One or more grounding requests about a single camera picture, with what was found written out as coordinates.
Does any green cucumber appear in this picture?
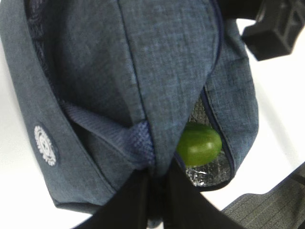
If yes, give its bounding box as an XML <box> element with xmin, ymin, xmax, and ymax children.
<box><xmin>176</xmin><ymin>122</ymin><xmax>222</xmax><ymax>167</ymax></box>

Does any dark blue lunch bag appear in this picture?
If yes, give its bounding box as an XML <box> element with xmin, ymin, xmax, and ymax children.
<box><xmin>0</xmin><ymin>0</ymin><xmax>260</xmax><ymax>229</ymax></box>

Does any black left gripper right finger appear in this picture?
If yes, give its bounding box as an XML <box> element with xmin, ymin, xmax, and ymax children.
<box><xmin>164</xmin><ymin>164</ymin><xmax>242</xmax><ymax>229</ymax></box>

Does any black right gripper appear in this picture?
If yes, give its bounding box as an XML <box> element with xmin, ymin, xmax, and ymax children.
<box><xmin>242</xmin><ymin>0</ymin><xmax>305</xmax><ymax>61</ymax></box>

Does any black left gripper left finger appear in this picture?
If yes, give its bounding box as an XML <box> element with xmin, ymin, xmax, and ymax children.
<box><xmin>76</xmin><ymin>171</ymin><xmax>149</xmax><ymax>229</ymax></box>

